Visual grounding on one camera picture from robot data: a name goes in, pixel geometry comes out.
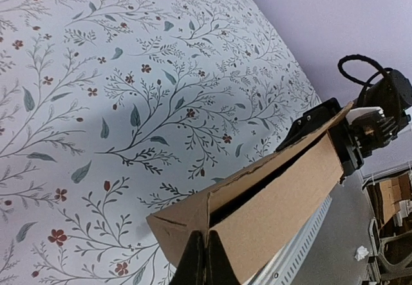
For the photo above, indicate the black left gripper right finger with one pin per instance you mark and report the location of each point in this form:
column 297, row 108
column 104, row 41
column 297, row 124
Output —
column 218, row 269

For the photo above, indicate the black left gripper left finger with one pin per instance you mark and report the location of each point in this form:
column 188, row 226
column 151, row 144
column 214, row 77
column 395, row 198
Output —
column 191, row 268

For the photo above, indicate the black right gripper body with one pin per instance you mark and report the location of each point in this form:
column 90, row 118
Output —
column 355, row 142

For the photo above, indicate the crumpled white paper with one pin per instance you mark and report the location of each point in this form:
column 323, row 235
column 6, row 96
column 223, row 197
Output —
column 361, row 253

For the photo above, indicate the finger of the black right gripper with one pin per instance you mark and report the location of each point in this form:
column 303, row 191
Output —
column 309, row 122

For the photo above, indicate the brown cardboard box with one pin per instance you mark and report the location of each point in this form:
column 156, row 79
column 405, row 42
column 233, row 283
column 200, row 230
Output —
column 259, row 209

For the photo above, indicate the aluminium front table rail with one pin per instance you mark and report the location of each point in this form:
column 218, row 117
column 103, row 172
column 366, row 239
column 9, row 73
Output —
column 323, row 250

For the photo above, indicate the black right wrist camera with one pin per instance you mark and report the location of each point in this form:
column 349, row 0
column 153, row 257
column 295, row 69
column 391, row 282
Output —
column 381, row 112

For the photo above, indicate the stacked cardboard boxes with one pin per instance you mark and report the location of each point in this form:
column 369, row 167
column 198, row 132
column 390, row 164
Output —
column 391, row 198

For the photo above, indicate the floral patterned table mat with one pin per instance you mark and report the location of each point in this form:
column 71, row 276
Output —
column 114, row 109

